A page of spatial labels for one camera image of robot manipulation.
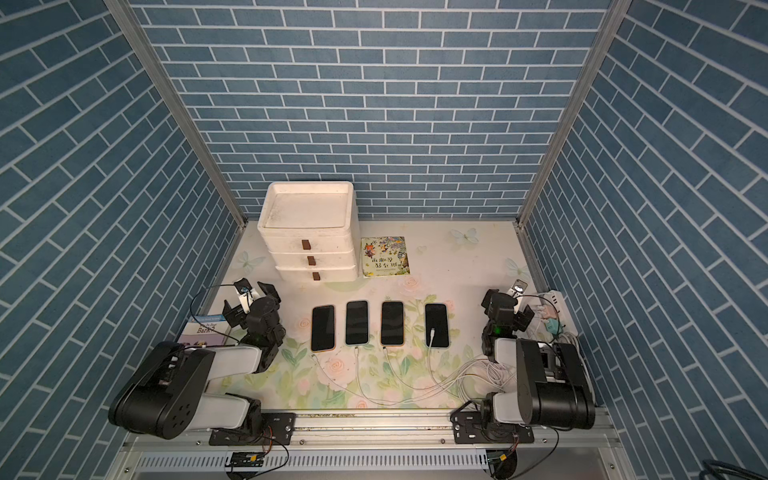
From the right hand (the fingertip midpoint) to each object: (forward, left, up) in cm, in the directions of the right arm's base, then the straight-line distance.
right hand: (514, 298), depth 91 cm
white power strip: (+1, -17, -5) cm, 18 cm away
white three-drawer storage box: (+6, +62, +18) cm, 65 cm away
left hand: (-7, +78, +6) cm, 78 cm away
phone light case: (-10, +48, -6) cm, 49 cm away
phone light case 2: (-5, +23, -6) cm, 25 cm away
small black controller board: (-46, +69, -9) cm, 83 cm away
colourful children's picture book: (+18, +43, -6) cm, 46 cm away
